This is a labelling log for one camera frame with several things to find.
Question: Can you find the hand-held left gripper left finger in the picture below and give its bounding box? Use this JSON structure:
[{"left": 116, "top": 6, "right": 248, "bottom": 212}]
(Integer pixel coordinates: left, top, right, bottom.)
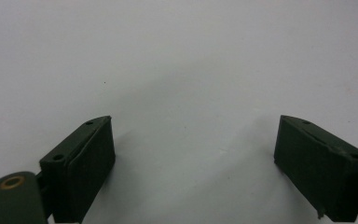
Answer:
[{"left": 39, "top": 115, "right": 117, "bottom": 224}]

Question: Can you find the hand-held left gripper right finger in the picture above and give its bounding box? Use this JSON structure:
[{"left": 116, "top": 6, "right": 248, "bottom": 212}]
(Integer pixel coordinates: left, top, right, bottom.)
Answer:
[{"left": 273, "top": 115, "right": 358, "bottom": 223}]

